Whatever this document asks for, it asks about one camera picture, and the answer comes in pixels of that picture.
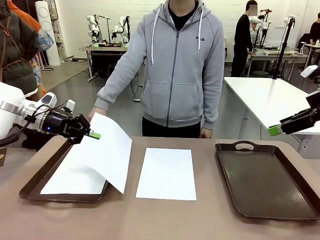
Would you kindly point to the black undershirt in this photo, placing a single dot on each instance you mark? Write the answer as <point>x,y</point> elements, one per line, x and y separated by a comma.
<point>181,17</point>

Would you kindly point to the grey zip hoodie torso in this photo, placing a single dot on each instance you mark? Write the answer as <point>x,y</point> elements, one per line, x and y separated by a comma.
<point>175,75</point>

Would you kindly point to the person's right forearm grey sleeve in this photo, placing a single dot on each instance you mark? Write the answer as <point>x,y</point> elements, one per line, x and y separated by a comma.
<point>112,92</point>

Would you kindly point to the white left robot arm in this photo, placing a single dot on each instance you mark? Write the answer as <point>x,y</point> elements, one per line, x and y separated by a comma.
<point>10,105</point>

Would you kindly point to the white standing air conditioner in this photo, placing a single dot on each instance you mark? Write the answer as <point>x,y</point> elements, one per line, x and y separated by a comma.
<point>45,12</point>

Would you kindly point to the person's left forearm grey sleeve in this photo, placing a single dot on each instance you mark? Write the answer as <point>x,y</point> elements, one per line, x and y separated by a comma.
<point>213,107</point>

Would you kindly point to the bystander in orange clothing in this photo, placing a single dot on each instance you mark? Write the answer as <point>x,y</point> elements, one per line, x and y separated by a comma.
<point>30,21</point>

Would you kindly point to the brown cardboard piece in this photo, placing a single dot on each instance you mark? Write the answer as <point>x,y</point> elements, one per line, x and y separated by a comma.
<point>3,157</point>

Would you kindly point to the person's black trousers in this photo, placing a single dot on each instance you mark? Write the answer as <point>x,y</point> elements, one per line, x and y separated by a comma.
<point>170,131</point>

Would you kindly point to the person's right hand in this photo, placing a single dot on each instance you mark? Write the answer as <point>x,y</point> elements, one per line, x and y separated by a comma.
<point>96,111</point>

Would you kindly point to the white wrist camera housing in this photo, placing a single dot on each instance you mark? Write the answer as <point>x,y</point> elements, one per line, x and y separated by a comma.
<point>70,105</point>
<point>310,71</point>

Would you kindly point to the grey lab workbench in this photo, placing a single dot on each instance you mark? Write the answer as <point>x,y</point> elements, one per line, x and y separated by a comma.
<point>107,62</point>

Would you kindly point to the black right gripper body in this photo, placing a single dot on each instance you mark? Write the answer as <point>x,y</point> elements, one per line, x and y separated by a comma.
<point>315,102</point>

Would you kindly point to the bystander in olive jacket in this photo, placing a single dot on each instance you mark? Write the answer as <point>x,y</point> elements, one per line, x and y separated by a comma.
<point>15,50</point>

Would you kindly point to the white A4 paper sheet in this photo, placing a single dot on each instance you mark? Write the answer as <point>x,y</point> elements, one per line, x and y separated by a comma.
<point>166,175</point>
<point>67,180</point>
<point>110,155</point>

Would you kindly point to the bystander in black clothes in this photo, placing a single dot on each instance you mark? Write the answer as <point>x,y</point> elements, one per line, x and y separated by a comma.
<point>241,42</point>

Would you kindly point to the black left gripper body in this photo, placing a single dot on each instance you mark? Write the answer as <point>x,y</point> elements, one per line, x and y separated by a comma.
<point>58,125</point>

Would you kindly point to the small white lab robot arm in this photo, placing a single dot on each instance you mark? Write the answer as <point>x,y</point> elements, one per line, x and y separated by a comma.
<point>256,21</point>
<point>120,27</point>
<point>93,30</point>

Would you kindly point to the seated person in black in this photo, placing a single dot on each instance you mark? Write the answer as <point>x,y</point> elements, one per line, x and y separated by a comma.
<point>315,31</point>

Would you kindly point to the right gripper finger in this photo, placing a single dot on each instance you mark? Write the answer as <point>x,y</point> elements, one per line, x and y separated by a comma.
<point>297,125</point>
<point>297,116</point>

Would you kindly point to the black camera stand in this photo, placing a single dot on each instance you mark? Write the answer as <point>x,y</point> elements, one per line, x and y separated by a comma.
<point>275,76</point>

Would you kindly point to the long lab bench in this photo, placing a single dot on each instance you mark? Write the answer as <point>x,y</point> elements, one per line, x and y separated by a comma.
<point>275,55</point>

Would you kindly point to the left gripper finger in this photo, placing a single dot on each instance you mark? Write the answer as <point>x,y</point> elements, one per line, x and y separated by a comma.
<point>85,125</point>
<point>75,140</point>

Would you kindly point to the person's left hand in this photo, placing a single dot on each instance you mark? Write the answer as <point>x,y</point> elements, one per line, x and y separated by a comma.
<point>207,133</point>

